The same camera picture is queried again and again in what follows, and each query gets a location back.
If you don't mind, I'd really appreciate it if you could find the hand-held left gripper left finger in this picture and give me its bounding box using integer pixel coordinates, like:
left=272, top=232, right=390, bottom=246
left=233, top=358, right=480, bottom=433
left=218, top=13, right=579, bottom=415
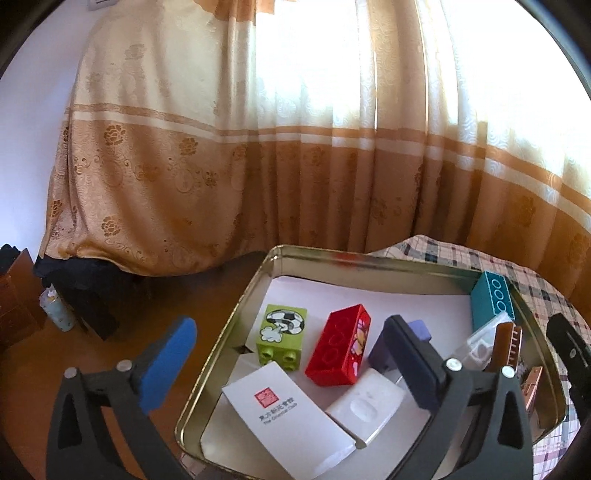
left=45, top=316, right=198, bottom=480

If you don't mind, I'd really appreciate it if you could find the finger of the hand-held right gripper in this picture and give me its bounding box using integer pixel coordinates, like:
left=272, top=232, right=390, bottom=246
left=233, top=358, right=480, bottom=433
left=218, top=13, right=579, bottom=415
left=546, top=313, right=591, bottom=402

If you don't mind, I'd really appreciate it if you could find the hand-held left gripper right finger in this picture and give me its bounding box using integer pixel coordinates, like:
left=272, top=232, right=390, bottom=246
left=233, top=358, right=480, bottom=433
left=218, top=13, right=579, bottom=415
left=385, top=315, right=534, bottom=480

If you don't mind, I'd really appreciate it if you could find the purple cube block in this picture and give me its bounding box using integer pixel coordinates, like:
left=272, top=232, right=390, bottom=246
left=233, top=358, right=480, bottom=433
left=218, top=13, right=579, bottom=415
left=368, top=319, right=432, bottom=374

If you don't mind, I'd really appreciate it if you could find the white soap case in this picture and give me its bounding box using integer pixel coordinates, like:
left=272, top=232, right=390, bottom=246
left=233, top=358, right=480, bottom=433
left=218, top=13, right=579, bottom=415
left=324, top=368, right=432, bottom=448

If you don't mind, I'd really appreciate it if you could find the clear plastic box green label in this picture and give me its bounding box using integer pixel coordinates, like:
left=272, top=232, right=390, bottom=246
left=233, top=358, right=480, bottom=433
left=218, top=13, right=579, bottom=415
left=450, top=311, right=509, bottom=370

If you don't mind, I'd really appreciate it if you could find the red building brick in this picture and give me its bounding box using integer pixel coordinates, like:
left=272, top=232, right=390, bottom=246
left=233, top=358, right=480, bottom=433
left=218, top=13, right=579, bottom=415
left=305, top=304, right=372, bottom=385

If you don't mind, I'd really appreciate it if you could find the light blue building brick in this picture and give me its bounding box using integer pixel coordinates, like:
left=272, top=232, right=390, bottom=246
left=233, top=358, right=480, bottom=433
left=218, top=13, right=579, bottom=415
left=470, top=271, right=515, bottom=333

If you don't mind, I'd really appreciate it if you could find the gold tin box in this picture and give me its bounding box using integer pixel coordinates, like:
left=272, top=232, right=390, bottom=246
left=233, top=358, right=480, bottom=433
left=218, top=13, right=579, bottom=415
left=174, top=244, right=568, bottom=480

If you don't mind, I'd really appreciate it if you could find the green football print brick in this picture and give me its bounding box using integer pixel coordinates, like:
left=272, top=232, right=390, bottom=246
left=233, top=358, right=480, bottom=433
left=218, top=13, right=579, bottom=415
left=256, top=304, right=309, bottom=365

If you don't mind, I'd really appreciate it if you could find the white box with red seal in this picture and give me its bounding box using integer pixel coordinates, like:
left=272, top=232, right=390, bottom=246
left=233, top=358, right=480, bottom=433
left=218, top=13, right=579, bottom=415
left=222, top=361, right=357, bottom=480

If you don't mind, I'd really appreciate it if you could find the dark low furniture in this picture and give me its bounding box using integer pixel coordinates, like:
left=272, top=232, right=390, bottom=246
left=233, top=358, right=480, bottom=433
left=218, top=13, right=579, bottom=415
left=34, top=256, right=158, bottom=341

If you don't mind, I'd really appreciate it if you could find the pale patterned bottle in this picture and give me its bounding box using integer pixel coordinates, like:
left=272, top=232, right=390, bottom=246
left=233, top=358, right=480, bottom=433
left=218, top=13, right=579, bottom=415
left=39, top=284, right=77, bottom=332

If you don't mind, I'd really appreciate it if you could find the checked tablecloth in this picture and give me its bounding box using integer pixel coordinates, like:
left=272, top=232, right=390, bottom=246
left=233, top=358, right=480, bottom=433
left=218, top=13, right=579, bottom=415
left=369, top=234, right=591, bottom=480

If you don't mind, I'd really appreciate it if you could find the brown wooden cabinet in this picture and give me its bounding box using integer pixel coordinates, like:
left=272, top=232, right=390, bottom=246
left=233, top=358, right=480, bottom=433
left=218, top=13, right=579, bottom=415
left=0, top=247, right=47, bottom=347

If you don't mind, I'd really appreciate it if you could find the orange and cream curtain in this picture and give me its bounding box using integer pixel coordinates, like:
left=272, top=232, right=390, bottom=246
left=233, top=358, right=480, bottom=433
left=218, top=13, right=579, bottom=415
left=37, top=0, right=591, bottom=301

